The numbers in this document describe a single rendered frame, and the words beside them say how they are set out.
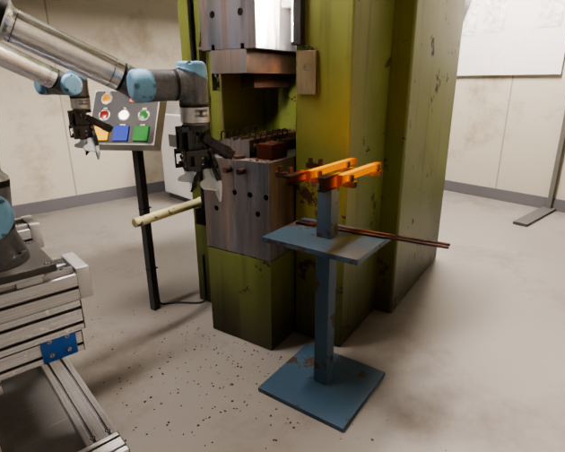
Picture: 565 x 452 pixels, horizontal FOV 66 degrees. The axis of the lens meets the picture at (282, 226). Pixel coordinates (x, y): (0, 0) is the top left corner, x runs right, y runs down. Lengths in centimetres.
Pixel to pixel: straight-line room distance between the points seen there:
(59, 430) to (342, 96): 155
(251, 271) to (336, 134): 73
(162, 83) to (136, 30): 409
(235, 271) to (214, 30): 108
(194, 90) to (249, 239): 99
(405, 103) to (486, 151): 306
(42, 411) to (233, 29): 158
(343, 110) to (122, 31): 360
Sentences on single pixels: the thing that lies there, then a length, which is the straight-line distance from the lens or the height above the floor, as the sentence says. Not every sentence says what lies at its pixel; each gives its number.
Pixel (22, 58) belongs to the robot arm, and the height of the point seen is 131.
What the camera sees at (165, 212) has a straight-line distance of 220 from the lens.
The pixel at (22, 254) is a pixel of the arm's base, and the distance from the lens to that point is 124.
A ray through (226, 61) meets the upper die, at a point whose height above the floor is 132.
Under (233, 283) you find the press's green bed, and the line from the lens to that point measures 214.
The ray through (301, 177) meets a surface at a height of 94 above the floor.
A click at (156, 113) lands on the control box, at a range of 219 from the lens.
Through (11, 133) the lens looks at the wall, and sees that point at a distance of 479.
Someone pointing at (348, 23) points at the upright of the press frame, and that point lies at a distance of 185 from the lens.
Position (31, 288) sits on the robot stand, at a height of 75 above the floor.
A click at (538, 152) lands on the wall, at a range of 501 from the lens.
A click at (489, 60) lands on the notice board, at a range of 516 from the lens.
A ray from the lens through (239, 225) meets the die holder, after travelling 199.
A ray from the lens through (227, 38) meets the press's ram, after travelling 199.
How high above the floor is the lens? 124
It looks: 19 degrees down
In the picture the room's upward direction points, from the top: straight up
